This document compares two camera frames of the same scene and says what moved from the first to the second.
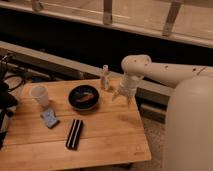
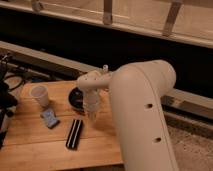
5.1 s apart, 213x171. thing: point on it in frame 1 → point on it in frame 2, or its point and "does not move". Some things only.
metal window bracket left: (37, 6) does not move
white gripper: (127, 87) → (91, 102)
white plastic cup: (41, 94) does not move
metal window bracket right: (171, 18) does not move
